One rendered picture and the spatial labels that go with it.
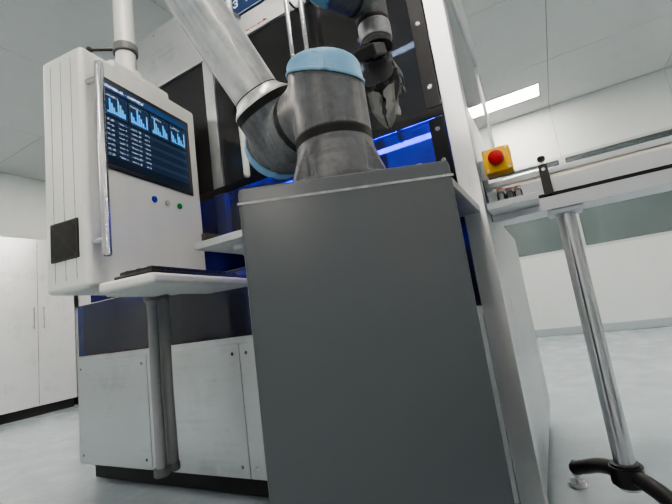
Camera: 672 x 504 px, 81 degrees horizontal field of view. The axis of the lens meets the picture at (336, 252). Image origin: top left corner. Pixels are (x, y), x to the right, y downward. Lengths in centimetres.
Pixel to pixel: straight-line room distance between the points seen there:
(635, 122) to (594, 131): 42
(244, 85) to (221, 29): 9
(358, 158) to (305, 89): 13
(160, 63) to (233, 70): 150
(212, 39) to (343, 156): 33
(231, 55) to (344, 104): 24
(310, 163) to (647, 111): 580
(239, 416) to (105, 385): 85
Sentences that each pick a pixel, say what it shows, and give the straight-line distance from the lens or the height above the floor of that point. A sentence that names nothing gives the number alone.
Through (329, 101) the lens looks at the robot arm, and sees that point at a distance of 58.
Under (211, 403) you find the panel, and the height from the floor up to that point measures 36.
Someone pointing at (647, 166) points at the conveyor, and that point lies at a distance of 133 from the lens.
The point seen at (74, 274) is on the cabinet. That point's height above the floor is 84.
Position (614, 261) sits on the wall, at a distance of 580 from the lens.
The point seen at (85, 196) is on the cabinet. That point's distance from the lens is 135.
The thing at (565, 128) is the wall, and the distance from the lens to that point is 611.
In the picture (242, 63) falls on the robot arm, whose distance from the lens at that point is 74.
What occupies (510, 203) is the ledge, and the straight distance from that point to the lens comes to 119.
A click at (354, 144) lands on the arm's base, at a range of 55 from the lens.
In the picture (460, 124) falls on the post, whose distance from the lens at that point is 127.
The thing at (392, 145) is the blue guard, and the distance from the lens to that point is 132.
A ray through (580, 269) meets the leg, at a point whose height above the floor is 66.
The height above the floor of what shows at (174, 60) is 188.
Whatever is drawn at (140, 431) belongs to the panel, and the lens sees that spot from 210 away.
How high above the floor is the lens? 63
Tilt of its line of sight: 9 degrees up
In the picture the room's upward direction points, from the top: 8 degrees counter-clockwise
